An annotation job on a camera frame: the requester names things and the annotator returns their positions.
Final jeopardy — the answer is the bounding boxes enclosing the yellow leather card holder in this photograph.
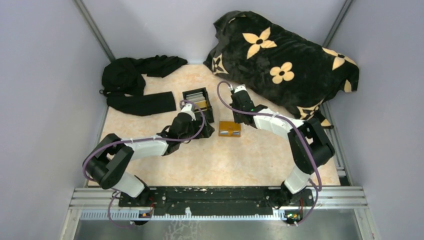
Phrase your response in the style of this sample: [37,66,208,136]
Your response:
[218,121,242,137]

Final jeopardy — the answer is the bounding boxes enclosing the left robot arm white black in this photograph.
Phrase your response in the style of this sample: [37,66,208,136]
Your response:
[83,112,215,207]

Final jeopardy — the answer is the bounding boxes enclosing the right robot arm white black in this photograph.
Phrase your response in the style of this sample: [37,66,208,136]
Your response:
[229,86,335,206]

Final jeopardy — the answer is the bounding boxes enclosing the gold card in bin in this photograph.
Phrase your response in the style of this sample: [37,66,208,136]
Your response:
[193,101,209,112]

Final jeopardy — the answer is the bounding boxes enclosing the black plastic card bin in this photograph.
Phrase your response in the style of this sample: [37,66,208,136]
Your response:
[182,87,215,123]

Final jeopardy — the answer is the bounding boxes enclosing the stack of cards in bin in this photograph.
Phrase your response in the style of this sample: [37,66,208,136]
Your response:
[185,92,206,103]

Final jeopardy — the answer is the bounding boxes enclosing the black blanket yellow flowers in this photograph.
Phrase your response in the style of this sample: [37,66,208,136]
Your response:
[204,10,360,129]

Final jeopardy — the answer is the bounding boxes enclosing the black crumpled garment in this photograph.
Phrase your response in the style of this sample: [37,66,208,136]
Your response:
[99,55,188,117]

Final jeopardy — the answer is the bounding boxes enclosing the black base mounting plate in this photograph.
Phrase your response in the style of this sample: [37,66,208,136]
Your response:
[118,186,314,217]

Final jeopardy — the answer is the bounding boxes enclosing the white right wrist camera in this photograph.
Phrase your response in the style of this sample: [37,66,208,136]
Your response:
[232,84,247,94]

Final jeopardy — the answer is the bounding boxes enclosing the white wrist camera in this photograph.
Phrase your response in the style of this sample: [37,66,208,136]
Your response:
[232,84,247,94]
[180,102,196,121]

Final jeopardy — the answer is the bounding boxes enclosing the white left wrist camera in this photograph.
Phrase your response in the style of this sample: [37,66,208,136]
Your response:
[180,102,196,121]

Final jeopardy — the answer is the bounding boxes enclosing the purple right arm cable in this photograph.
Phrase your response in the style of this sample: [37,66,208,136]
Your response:
[216,81,323,226]

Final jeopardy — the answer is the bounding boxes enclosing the aluminium frame rail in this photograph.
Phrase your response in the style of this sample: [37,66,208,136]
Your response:
[67,186,368,222]

